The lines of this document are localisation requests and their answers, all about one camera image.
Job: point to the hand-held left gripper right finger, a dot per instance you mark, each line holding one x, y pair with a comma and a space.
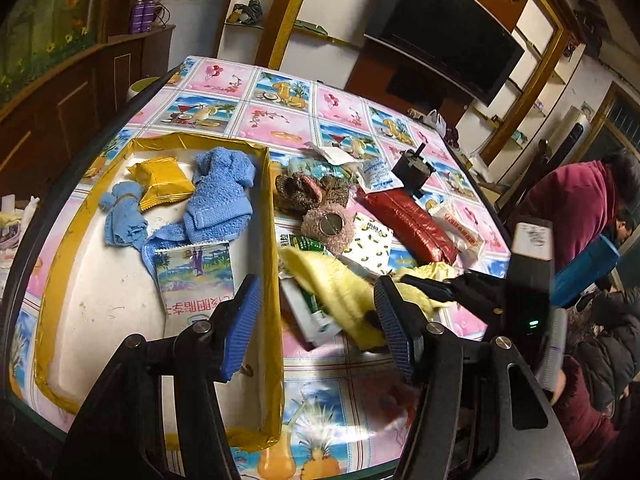
395, 330

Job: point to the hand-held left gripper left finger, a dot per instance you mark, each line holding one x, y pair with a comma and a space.
242, 325

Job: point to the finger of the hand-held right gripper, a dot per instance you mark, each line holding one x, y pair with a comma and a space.
440, 290

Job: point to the white red-print tissue packet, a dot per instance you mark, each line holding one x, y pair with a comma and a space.
462, 232

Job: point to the red pouch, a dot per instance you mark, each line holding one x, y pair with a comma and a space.
410, 222

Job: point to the yellow fluffy cloth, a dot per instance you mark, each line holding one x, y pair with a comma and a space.
332, 285

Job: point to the white packet with blue print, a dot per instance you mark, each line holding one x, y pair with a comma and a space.
380, 175

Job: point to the blue towel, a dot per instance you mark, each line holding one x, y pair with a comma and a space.
220, 185

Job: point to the yellow-taped white box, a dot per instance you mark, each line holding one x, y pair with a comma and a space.
100, 300

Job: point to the brown knit slippers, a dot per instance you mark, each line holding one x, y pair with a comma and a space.
305, 190

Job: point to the person's right forearm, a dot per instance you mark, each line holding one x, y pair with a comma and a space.
582, 415

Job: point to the white tube box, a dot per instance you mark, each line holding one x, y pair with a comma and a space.
305, 315

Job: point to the landscape print tissue packet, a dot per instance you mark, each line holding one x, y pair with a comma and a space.
192, 275

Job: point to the white dotted packet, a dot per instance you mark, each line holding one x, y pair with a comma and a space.
370, 247

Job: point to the green packet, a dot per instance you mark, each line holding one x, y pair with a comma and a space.
302, 244

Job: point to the fuzzy brown round pouch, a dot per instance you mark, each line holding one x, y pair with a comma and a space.
327, 227

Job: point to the black motor part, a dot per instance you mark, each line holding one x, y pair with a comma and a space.
410, 167

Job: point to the white standing air conditioner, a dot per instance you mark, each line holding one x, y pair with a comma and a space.
570, 132

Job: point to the small blue cloth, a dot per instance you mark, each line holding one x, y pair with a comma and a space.
122, 215

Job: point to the yellow snack packet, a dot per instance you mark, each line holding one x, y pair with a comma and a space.
162, 180

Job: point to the white plastic bag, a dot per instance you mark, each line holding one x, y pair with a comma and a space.
436, 122

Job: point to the printed tablecloth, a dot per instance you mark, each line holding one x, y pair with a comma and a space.
300, 110

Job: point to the basket of small packets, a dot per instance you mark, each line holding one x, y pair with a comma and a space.
15, 230

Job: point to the white cup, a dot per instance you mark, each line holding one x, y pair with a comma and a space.
140, 89

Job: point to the black television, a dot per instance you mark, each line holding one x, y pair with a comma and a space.
445, 30

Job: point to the wooden cabinet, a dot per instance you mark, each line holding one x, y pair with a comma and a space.
65, 105

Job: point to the black and yellow tool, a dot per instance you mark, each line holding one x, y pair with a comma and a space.
247, 11

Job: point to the purple bottle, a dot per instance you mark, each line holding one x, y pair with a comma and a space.
137, 15
149, 14

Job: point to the flower wall mural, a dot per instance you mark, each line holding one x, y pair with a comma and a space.
45, 15

